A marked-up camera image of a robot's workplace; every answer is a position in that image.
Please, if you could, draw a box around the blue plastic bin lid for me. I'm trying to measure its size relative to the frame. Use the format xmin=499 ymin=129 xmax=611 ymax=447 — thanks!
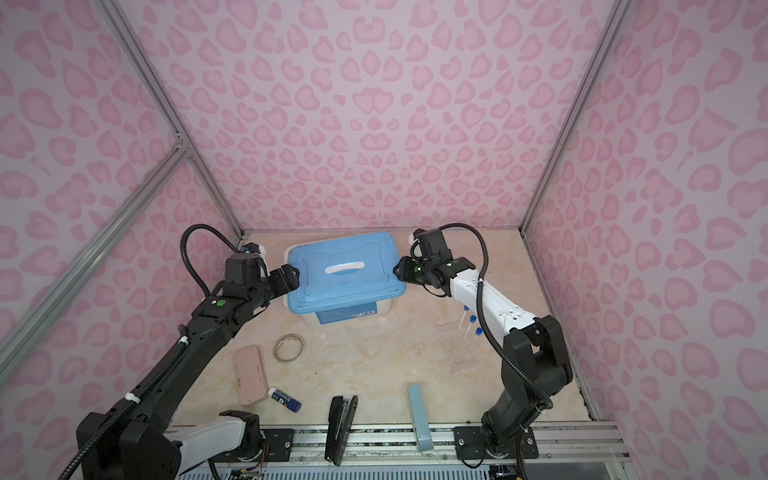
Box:
xmin=286 ymin=232 xmax=407 ymax=315

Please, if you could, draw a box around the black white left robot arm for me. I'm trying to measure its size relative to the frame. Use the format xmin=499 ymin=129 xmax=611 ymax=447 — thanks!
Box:
xmin=60 ymin=257 xmax=300 ymax=479

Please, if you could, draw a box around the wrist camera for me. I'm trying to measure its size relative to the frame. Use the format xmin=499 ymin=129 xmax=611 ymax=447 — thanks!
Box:
xmin=224 ymin=242 xmax=268 ymax=285
xmin=410 ymin=228 xmax=451 ymax=259

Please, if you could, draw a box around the blue glue stick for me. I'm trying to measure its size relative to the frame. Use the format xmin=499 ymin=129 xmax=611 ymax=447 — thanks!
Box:
xmin=268 ymin=387 xmax=302 ymax=413

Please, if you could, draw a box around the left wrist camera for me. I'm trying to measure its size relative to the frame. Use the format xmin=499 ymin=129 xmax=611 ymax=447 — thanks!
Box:
xmin=224 ymin=242 xmax=268 ymax=285

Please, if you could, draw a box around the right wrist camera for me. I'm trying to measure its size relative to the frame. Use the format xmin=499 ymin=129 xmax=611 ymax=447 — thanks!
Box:
xmin=410 ymin=228 xmax=451 ymax=259

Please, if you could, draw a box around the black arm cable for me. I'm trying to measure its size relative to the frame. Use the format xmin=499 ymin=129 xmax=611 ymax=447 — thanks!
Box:
xmin=56 ymin=223 xmax=241 ymax=480
xmin=437 ymin=222 xmax=554 ymax=480

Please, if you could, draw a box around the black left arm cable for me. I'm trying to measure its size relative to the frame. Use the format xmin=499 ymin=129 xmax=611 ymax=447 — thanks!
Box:
xmin=56 ymin=223 xmax=241 ymax=480

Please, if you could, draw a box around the pink glasses case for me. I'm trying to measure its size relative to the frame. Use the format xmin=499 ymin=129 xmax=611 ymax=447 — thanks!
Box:
xmin=233 ymin=345 xmax=269 ymax=406

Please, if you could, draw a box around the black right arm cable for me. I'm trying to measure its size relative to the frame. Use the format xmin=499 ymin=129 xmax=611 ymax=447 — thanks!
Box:
xmin=437 ymin=222 xmax=554 ymax=480

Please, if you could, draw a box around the blue capped test tube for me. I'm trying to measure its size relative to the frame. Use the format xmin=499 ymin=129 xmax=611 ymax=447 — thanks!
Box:
xmin=457 ymin=305 xmax=469 ymax=331
xmin=463 ymin=315 xmax=483 ymax=340

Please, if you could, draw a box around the aluminium front rail base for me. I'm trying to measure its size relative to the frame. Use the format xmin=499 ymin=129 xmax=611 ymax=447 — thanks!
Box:
xmin=110 ymin=422 xmax=631 ymax=480

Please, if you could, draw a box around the light blue rectangular case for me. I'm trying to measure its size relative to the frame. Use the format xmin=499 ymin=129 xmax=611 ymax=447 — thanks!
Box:
xmin=407 ymin=384 xmax=434 ymax=453

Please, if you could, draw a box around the white plastic storage bin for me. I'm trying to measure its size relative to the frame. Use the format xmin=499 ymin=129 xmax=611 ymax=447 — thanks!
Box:
xmin=281 ymin=242 xmax=402 ymax=327

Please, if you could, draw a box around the round wire ring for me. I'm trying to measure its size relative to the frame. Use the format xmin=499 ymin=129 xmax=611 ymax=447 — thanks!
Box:
xmin=273 ymin=333 xmax=305 ymax=364

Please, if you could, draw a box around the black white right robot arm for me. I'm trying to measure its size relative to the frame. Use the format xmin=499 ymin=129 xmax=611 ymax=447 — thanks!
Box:
xmin=393 ymin=256 xmax=573 ymax=458

